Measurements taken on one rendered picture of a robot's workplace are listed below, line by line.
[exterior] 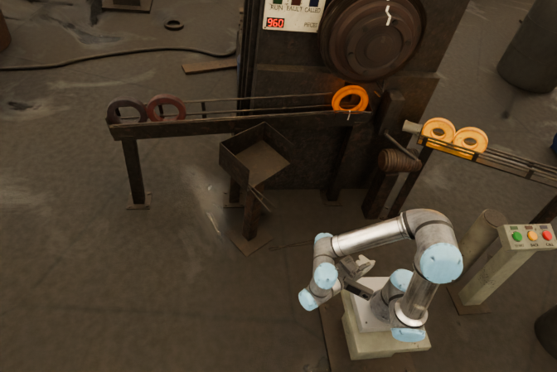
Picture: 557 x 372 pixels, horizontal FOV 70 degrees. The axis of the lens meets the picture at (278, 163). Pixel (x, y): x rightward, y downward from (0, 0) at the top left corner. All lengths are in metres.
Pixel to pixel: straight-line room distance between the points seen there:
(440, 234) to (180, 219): 1.52
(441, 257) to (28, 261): 1.92
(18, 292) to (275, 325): 1.22
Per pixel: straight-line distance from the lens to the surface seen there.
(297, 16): 1.88
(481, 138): 2.14
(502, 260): 2.15
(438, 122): 2.12
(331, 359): 2.04
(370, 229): 1.41
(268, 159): 1.85
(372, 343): 1.81
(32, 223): 2.53
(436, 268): 1.27
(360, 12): 1.75
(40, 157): 2.87
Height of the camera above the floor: 1.89
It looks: 44 degrees down
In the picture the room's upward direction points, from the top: 11 degrees clockwise
